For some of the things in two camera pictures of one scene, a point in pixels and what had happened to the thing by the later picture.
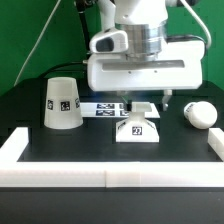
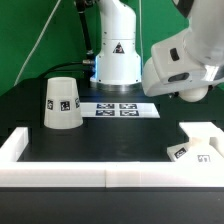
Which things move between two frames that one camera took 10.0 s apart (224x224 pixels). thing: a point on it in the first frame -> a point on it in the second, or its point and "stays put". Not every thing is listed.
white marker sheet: [117, 109] stays put
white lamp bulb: [200, 114] -> [194, 95]
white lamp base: [136, 128] -> [205, 143]
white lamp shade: [62, 107] stays put
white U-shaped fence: [108, 174] stays put
